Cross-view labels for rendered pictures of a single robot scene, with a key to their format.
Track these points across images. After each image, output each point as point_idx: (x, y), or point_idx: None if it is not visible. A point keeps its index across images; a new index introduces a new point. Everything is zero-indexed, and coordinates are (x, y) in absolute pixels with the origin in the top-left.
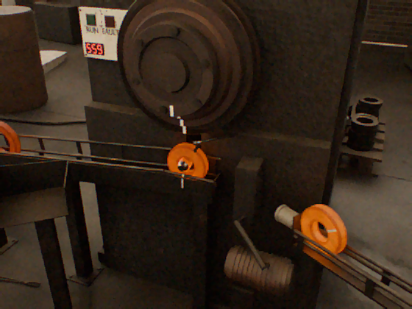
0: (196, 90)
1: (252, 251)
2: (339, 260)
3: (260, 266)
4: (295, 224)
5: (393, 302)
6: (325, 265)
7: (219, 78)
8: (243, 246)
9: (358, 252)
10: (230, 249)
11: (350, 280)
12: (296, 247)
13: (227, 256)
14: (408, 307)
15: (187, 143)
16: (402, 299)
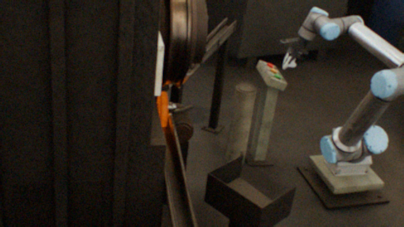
0: None
1: (184, 109)
2: (194, 64)
3: (192, 106)
4: None
5: (206, 55)
6: (189, 76)
7: None
8: (176, 119)
9: None
10: (180, 125)
11: (195, 69)
12: (180, 86)
13: (187, 126)
14: (207, 51)
15: (161, 93)
16: (207, 50)
